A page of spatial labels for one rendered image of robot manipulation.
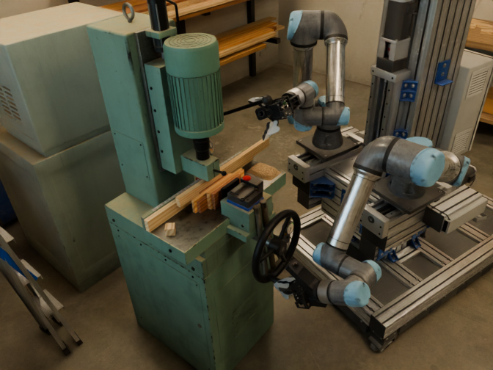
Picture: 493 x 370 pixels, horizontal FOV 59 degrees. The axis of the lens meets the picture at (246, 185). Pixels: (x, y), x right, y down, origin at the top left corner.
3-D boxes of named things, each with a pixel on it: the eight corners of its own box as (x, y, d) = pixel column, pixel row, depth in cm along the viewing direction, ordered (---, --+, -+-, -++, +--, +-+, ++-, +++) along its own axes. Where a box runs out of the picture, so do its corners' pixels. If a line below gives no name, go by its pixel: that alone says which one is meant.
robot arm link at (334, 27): (348, 18, 187) (347, 129, 180) (322, 18, 188) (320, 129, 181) (351, 4, 175) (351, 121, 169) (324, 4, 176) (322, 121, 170)
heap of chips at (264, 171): (270, 181, 177) (270, 175, 176) (246, 172, 184) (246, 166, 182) (282, 172, 183) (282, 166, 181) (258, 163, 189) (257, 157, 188)
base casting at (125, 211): (203, 280, 160) (200, 263, 155) (107, 221, 190) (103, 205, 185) (274, 217, 188) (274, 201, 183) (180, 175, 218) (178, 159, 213)
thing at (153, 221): (150, 233, 154) (147, 222, 151) (145, 230, 155) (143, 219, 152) (253, 159, 192) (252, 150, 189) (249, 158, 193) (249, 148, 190)
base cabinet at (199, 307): (218, 387, 201) (203, 281, 160) (136, 324, 231) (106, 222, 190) (274, 322, 229) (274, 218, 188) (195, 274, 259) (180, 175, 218)
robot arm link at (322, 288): (323, 289, 133) (336, 274, 139) (312, 288, 137) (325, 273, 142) (332, 309, 135) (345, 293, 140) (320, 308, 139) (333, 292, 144)
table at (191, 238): (206, 279, 143) (205, 266, 140) (145, 241, 159) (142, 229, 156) (305, 191, 181) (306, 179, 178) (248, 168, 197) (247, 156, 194)
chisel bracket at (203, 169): (208, 185, 162) (206, 166, 157) (182, 173, 170) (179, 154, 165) (221, 176, 167) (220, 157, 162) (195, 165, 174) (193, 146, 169)
